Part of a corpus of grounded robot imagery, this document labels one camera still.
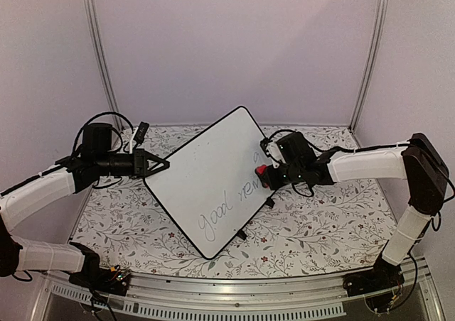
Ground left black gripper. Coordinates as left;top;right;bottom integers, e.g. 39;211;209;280
96;148;170;180

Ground red whiteboard eraser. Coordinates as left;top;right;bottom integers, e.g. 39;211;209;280
255;165;267;176

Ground white whiteboard with black frame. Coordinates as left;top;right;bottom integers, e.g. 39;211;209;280
145;107;274;259

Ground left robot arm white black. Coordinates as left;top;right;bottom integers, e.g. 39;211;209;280
1;111;170;288

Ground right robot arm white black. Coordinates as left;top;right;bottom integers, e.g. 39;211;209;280
255;129;454;290

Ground black whiteboard stand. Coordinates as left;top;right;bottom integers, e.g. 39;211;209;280
235;197;275;240

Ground floral patterned table mat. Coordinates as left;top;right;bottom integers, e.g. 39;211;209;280
72;126;396;279

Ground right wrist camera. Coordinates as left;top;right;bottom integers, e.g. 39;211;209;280
259;138;285;168

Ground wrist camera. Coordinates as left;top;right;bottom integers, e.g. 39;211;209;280
259;138;285;168
128;121;149;153

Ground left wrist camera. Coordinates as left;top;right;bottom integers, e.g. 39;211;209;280
128;121;149;153

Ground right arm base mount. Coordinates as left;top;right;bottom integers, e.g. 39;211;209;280
343;262;405;297

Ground front aluminium rail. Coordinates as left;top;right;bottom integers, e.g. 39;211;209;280
30;256;448;320

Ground left aluminium frame post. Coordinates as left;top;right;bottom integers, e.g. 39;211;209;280
83;0;120;113

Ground aluminium frame post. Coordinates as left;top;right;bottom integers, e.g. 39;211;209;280
83;0;120;113
349;0;389;133

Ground right aluminium frame post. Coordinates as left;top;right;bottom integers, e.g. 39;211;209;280
349;0;389;133

